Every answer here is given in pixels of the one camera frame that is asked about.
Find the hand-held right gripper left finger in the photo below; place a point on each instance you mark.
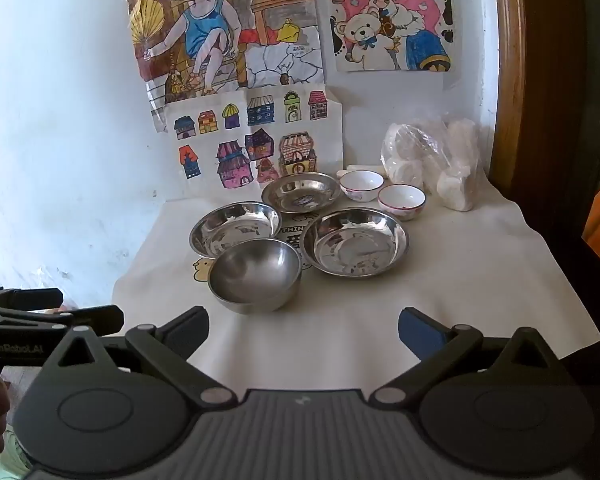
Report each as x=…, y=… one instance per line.
x=196, y=329

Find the white paper roll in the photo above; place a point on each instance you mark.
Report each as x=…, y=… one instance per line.
x=365, y=167

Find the child with fan drawing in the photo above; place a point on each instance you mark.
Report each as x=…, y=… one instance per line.
x=205, y=35

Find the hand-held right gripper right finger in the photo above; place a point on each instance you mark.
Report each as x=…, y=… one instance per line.
x=420, y=332

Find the large stainless steel plate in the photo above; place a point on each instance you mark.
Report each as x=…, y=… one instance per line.
x=355, y=245

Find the white ceramic bowl red rim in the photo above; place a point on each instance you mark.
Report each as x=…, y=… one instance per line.
x=361, y=184
x=401, y=201

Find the girl with bear drawing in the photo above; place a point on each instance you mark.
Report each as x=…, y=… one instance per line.
x=390, y=20

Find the wooden furniture frame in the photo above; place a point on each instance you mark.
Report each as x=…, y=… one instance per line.
x=545, y=85

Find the plastic bag of white buns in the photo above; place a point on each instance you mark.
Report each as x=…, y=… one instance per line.
x=445, y=160

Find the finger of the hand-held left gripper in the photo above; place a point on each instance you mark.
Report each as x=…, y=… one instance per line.
x=95, y=319
x=25, y=297

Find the stainless steel bowl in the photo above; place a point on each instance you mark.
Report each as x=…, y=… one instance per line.
x=255, y=275

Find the stainless steel plate with sticker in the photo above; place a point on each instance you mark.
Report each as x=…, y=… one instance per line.
x=300, y=192

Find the white printed cloth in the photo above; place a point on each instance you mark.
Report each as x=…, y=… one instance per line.
x=340, y=315

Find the coloured houses drawing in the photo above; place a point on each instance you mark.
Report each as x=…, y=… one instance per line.
x=260, y=135

